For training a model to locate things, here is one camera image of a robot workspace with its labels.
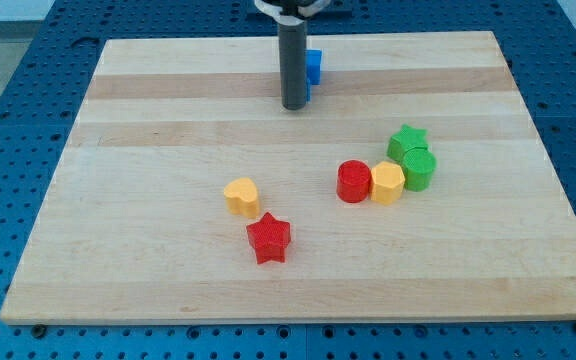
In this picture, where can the red star block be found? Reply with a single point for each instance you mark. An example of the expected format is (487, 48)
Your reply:
(269, 238)

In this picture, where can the red cylinder block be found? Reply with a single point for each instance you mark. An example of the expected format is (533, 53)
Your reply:
(353, 181)

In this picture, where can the yellow heart block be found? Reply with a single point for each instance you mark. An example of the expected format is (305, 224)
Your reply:
(242, 197)

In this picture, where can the blue block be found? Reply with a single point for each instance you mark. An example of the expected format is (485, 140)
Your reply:
(313, 70)

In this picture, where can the green cylinder block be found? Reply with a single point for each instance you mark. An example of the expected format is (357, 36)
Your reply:
(419, 166)

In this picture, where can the yellow hexagon block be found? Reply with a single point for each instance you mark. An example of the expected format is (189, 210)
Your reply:
(388, 181)

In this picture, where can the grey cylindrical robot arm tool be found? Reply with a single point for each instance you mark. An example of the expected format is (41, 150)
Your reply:
(293, 68)

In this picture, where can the wooden board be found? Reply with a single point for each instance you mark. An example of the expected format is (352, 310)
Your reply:
(134, 227)

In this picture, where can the green star block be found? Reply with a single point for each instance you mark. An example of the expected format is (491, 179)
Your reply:
(406, 139)

